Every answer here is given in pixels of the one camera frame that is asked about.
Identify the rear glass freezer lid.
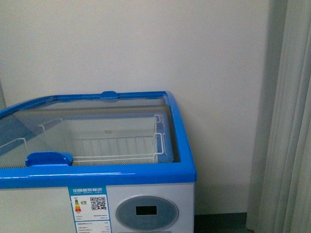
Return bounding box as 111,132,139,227
0,91,171,117

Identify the grey curtain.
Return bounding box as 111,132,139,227
246,0,311,233

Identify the white chest freezer with penguins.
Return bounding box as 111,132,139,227
0,93,197,233

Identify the white wire freezer basket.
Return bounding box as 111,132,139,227
0,115,173,168

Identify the glass sliding freezer lid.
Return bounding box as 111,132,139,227
0,105,179,168

